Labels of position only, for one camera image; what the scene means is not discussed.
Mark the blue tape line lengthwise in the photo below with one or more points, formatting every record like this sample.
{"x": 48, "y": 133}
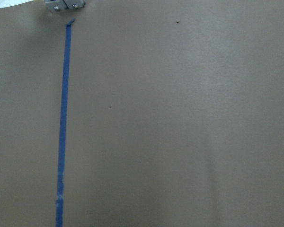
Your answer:
{"x": 63, "y": 125}

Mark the aluminium frame post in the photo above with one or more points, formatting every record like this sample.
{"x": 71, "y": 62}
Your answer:
{"x": 61, "y": 5}

